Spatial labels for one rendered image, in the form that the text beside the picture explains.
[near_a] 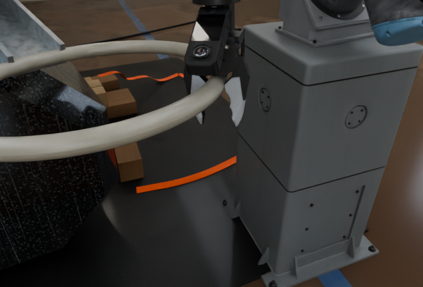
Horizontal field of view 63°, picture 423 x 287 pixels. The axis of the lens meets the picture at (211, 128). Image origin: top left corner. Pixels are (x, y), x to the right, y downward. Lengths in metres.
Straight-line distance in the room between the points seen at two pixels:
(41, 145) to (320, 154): 0.84
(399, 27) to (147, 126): 0.61
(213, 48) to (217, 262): 1.09
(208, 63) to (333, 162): 0.78
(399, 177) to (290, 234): 0.94
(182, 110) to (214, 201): 1.24
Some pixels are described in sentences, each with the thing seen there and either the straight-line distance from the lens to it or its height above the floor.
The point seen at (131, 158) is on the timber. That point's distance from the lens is 1.78.
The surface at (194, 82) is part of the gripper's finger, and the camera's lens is 0.56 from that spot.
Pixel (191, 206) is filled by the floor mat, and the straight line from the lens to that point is 1.66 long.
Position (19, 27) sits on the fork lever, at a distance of 1.01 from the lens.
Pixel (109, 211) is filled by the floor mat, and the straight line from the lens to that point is 1.69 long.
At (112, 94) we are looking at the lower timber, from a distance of 2.53.
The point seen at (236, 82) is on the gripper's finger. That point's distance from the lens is 0.55.
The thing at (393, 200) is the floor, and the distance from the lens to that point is 1.91.
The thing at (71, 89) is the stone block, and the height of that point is 0.68.
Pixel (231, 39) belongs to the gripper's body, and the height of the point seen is 1.01.
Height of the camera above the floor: 1.16
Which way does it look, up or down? 31 degrees down
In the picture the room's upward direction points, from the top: straight up
